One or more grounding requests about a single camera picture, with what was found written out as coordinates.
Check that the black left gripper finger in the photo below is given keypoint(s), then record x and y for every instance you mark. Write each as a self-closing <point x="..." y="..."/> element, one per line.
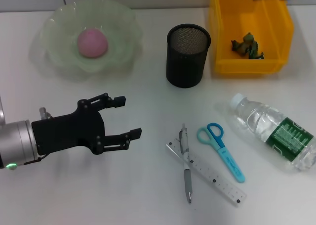
<point x="135" y="133"/>
<point x="119" y="102"/>

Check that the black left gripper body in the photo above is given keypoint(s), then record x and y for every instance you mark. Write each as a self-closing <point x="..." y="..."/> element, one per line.
<point x="69" y="131"/>

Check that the green toy figure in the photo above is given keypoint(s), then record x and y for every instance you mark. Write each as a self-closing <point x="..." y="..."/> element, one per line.
<point x="245" y="45"/>

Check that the pink peach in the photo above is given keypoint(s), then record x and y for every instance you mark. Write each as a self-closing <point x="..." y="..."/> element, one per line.
<point x="92" y="43"/>

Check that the grey retractable pen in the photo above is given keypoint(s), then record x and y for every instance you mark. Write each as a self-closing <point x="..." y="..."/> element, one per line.
<point x="187" y="180"/>

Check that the blue safety scissors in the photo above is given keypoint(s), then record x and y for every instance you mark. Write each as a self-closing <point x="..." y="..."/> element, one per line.
<point x="225" y="155"/>

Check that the clear water bottle green label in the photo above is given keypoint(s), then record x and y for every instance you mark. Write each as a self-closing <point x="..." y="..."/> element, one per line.
<point x="271" y="126"/>

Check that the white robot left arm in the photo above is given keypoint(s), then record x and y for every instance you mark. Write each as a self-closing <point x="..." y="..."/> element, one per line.
<point x="14" y="141"/>

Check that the black mesh pen cup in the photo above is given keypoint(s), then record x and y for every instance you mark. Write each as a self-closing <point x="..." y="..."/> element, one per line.
<point x="185" y="66"/>

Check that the pale green glass fruit plate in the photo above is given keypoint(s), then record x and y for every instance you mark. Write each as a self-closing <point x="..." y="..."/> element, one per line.
<point x="59" y="49"/>

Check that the clear plastic ruler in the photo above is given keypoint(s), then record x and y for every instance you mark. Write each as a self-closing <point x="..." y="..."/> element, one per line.
<point x="222" y="183"/>

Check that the yellow plastic storage bin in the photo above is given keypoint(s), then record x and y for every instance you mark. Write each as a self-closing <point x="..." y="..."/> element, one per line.
<point x="284" y="24"/>

